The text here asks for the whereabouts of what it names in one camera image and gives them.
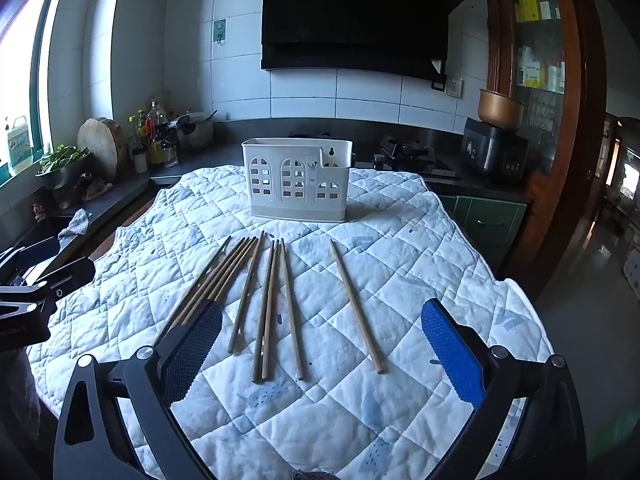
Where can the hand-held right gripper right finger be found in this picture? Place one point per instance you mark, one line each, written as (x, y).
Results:
(450, 350)

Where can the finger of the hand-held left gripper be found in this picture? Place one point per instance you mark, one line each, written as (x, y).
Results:
(27, 266)
(67, 276)

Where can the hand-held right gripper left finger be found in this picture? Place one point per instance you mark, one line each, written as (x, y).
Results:
(192, 347)

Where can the set of wooden chopsticks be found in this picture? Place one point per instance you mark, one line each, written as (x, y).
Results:
(270, 310)

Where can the white plastic utensil holder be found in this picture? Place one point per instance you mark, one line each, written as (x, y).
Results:
(295, 195)

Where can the person's left forearm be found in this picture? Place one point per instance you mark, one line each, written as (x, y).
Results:
(17, 390)

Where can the white rag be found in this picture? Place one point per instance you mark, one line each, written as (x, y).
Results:
(76, 224)

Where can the steel basin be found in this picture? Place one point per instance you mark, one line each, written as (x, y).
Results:
(60, 184)

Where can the pink rag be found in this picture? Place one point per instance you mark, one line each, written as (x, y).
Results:
(97, 189)

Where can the green leafy vegetables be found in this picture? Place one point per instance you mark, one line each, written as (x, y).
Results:
(62, 156)

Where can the detergent jug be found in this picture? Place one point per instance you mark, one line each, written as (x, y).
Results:
(19, 150)

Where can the green base cabinet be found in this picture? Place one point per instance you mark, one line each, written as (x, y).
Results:
(492, 230)

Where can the round wooden chopping block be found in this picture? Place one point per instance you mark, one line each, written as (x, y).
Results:
(100, 150)

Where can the white shaker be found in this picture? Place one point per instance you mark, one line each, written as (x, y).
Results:
(140, 161)

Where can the white quilted blanket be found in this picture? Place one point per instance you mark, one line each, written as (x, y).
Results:
(320, 425)

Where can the yellow-label jar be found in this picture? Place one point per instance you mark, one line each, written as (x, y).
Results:
(157, 154)

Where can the yellow-cap clear bottle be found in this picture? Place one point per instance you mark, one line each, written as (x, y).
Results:
(135, 135)

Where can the glass shaker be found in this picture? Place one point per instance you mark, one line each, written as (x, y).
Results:
(171, 157)

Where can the dark sauce bottle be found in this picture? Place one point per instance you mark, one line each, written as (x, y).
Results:
(158, 127)

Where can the metal pressure cooker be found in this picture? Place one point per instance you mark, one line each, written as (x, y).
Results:
(197, 132)

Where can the black gas stove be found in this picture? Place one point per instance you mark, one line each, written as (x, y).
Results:
(410, 157)

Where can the black rice cooker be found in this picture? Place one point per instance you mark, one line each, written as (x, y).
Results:
(492, 152)

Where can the green framed window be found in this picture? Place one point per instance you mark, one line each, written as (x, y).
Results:
(42, 60)

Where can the copper inner pot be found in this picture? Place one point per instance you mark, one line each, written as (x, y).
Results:
(500, 110)

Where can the wooden glass-door cabinet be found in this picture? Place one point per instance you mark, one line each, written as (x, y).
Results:
(585, 110)

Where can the white green box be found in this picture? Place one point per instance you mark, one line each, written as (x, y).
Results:
(530, 72)

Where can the black range hood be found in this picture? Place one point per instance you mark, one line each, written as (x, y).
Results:
(355, 15)

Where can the yellow box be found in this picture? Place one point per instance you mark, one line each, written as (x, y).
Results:
(527, 7)

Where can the white wall outlet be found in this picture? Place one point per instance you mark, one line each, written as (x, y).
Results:
(454, 87)

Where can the green wall hook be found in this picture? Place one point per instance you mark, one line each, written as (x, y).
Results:
(219, 29)

